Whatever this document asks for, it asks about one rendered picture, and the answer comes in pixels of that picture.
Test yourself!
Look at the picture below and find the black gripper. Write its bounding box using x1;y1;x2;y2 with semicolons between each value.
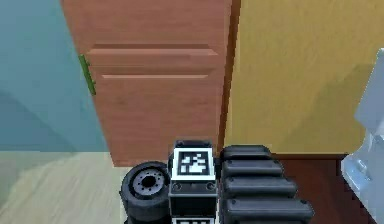
119;161;172;224

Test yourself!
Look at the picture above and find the brown wooden room door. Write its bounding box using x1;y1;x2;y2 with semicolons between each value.
59;0;242;168

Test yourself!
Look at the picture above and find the green door hinge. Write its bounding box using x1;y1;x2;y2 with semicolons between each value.
78;54;98;97

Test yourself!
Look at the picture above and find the white toilet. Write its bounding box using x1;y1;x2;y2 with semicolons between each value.
340;47;384;224

